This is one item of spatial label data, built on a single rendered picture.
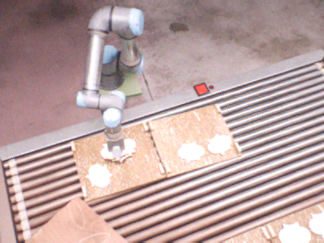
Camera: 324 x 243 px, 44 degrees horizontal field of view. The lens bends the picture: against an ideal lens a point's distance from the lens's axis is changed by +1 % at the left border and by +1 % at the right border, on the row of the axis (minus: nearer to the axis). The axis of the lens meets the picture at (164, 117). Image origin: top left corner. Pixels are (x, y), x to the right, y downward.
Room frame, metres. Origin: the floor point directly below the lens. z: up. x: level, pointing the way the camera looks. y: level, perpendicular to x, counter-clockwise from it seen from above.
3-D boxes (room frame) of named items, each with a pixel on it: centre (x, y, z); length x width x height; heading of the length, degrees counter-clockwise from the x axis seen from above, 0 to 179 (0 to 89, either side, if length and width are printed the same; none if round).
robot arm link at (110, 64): (1.56, 0.33, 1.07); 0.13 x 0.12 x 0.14; 86
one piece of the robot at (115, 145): (1.00, 0.23, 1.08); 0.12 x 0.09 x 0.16; 11
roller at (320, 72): (1.30, -0.11, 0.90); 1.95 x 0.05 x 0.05; 114
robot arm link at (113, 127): (1.02, 0.23, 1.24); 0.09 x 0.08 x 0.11; 176
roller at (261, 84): (1.34, -0.09, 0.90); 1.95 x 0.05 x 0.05; 114
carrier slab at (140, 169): (0.99, 0.23, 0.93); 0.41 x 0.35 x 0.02; 111
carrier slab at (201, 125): (1.14, -0.16, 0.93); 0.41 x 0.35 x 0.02; 110
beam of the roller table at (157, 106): (1.41, -0.06, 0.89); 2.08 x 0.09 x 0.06; 114
